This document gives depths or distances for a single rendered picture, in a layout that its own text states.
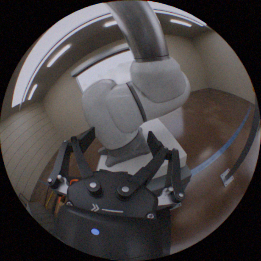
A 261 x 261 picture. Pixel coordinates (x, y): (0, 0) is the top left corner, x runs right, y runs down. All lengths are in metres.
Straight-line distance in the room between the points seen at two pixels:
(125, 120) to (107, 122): 0.05
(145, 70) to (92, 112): 0.17
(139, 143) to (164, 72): 0.24
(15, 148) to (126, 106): 5.94
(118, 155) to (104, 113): 0.15
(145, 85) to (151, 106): 0.06
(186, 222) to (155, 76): 1.15
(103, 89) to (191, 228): 1.25
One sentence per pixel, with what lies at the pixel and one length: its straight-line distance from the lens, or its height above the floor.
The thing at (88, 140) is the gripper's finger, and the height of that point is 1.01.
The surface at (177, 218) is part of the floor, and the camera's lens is 1.07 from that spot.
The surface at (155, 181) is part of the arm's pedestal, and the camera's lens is 0.29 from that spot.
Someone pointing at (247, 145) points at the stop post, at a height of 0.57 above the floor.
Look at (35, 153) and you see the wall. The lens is 6.05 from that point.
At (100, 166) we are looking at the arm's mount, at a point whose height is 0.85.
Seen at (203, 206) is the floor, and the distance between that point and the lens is 1.14.
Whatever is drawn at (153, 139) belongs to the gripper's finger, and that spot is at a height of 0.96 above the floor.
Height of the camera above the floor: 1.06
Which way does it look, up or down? 26 degrees down
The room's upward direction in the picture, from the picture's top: 24 degrees counter-clockwise
